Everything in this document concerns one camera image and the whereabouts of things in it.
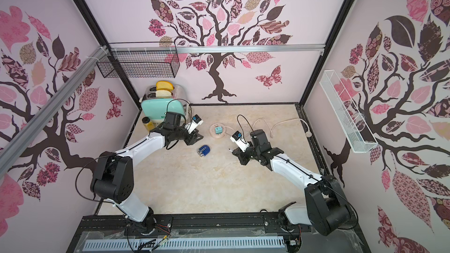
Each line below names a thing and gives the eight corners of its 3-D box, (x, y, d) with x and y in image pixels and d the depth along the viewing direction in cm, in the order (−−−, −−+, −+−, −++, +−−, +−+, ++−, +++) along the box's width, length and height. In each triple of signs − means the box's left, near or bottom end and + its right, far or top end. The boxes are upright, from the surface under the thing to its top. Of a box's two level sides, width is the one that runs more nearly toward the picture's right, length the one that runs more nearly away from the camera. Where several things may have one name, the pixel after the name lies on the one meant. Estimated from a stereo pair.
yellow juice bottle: (146, 129, 110) (139, 119, 103) (151, 125, 112) (146, 115, 105) (152, 135, 107) (147, 125, 100) (158, 130, 109) (153, 121, 102)
